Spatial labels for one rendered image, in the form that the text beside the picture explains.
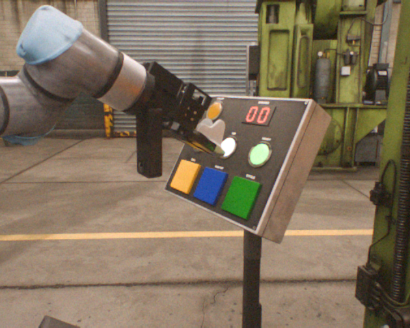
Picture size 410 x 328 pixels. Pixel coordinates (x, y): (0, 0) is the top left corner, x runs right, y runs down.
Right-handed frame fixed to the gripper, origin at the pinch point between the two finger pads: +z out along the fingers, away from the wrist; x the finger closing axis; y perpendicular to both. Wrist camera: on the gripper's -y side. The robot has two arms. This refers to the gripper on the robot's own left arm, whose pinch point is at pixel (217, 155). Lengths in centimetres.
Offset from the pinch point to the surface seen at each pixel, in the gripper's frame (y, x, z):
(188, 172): -4.0, 18.7, 9.5
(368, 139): 172, 219, 438
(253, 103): 15.6, 7.8, 10.3
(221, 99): 16.1, 19.3, 10.3
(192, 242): -42, 161, 148
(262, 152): 4.8, -0.9, 9.9
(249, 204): -5.8, -3.3, 9.5
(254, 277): -21.2, 7.5, 33.8
